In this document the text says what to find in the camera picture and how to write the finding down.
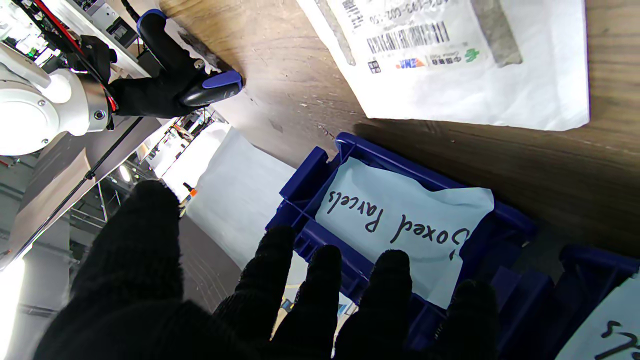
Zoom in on blue bin labelled boxed parcels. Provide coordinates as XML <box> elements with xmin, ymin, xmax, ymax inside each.
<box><xmin>265</xmin><ymin>132</ymin><xmax>557</xmax><ymax>360</ymax></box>

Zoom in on paper label bagged parcels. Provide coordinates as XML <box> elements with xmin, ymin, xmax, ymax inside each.
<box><xmin>554</xmin><ymin>272</ymin><xmax>640</xmax><ymax>360</ymax></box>

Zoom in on black and blue barcode scanner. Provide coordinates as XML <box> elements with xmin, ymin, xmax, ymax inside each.
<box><xmin>136</xmin><ymin>8</ymin><xmax>244</xmax><ymax>109</ymax></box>

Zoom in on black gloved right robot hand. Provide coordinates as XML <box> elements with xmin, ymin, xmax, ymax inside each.
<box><xmin>107</xmin><ymin>55</ymin><xmax>207</xmax><ymax>119</ymax></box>

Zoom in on blue bin labelled bagged parcels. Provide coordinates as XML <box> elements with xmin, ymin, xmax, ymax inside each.
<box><xmin>520</xmin><ymin>244</ymin><xmax>640</xmax><ymax>360</ymax></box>

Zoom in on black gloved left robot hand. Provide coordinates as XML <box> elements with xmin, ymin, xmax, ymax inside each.
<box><xmin>32</xmin><ymin>180</ymin><xmax>501</xmax><ymax>360</ymax></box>

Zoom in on paper label boxed parcels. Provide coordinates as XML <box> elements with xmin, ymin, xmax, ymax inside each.
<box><xmin>315</xmin><ymin>157</ymin><xmax>495</xmax><ymax>310</ymax></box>

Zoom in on white plastic mailer bag parcel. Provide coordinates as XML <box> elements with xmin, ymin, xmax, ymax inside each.
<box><xmin>296</xmin><ymin>0</ymin><xmax>591</xmax><ymax>132</ymax></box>

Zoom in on printed warehouse backdrop banner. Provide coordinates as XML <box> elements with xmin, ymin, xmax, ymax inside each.
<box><xmin>160</xmin><ymin>122</ymin><xmax>301</xmax><ymax>273</ymax></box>

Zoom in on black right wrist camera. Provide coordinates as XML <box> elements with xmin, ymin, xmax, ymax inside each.
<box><xmin>64</xmin><ymin>34</ymin><xmax>119</xmax><ymax>85</ymax></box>

